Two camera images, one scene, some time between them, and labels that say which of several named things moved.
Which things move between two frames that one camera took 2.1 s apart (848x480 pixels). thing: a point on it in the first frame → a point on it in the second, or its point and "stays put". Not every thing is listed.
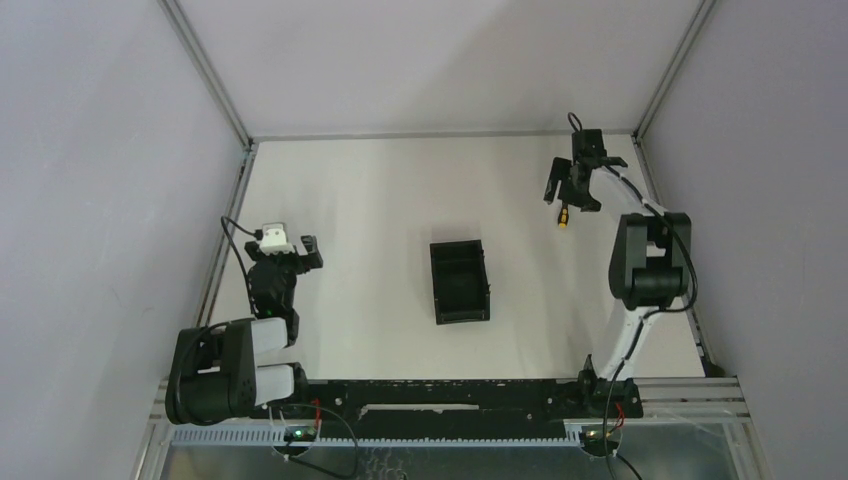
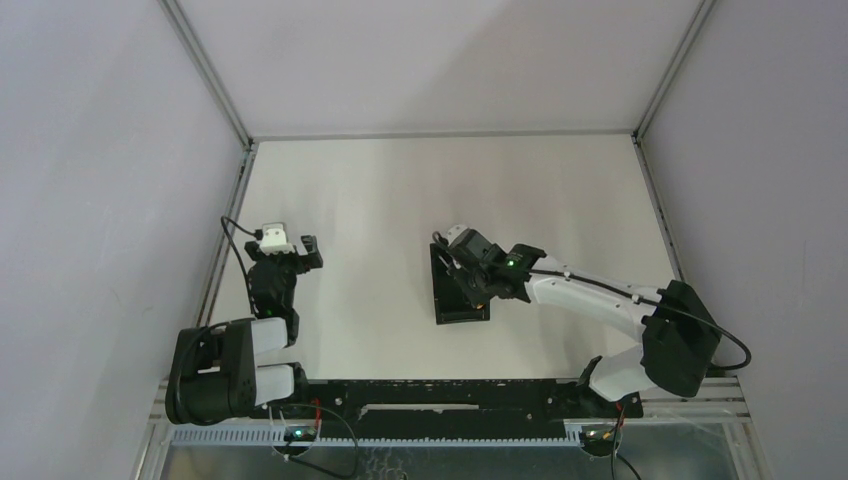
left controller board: x=300 y=433 stays put
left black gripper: x=289 y=259 stays put
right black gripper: x=560 y=169 → x=460 y=274
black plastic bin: x=460 y=281 stays put
